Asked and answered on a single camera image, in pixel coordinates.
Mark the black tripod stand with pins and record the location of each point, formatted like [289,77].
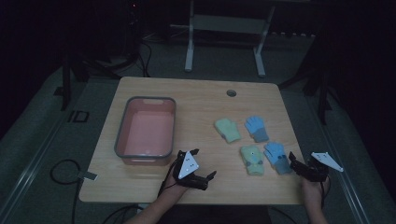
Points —
[67,77]

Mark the blue glove dotted grey cuff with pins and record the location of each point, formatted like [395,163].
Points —
[277,157]

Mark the grey metal table clamp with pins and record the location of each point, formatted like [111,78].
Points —
[88,176]

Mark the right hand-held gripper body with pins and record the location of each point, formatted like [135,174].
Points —
[320,168]

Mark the person's dark clothing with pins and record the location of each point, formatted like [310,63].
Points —
[214,215]

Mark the pink plastic basin grey rim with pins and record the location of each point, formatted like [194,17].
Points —
[146,130]

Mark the green knit glove face print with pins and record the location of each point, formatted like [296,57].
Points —
[252,160]

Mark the white metal desk frame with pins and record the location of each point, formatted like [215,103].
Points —
[227,23]

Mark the person's right hand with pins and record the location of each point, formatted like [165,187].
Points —
[313,188]

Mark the black metal stand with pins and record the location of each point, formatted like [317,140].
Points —
[322,93]

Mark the plain green knit glove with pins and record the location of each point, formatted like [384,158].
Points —
[228,130]

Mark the plain blue glove grey cuff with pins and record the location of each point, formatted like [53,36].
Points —
[257,128]

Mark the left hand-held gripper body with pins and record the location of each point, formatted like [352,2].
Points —
[188,166]

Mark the person's left hand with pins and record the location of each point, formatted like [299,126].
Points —
[174,188]

